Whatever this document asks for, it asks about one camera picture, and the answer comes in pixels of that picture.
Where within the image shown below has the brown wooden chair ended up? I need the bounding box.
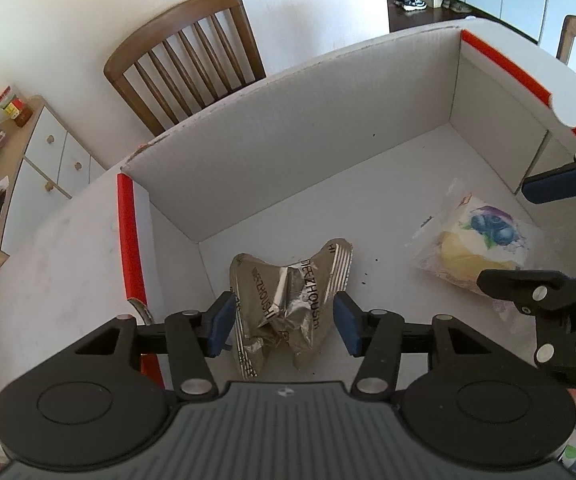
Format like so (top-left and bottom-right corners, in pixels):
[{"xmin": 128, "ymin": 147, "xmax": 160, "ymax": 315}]
[{"xmin": 104, "ymin": 0, "xmax": 266, "ymax": 136}]

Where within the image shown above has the white drawer cabinet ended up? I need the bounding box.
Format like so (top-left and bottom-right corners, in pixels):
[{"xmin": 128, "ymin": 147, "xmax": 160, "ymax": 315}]
[{"xmin": 0, "ymin": 96, "xmax": 105, "ymax": 255}]

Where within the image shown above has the red-labelled jar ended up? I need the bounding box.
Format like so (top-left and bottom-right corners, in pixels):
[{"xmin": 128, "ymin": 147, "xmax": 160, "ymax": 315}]
[{"xmin": 0, "ymin": 86, "xmax": 33, "ymax": 128}]

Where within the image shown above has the red cardboard box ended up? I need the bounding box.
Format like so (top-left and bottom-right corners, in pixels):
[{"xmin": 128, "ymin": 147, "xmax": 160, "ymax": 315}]
[{"xmin": 0, "ymin": 18, "xmax": 576, "ymax": 388}]

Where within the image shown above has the dark sneakers pair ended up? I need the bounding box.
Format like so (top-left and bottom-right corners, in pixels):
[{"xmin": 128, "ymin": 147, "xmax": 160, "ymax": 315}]
[{"xmin": 394, "ymin": 0, "xmax": 428, "ymax": 12}]

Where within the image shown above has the blueberry cake clear packet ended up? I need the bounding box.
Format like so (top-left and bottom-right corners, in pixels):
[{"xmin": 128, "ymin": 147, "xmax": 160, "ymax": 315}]
[{"xmin": 409, "ymin": 179, "xmax": 545, "ymax": 295}]

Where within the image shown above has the silver snack wrapper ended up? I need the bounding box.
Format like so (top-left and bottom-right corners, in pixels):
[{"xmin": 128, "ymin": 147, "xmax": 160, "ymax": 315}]
[{"xmin": 229, "ymin": 238, "xmax": 354, "ymax": 379}]

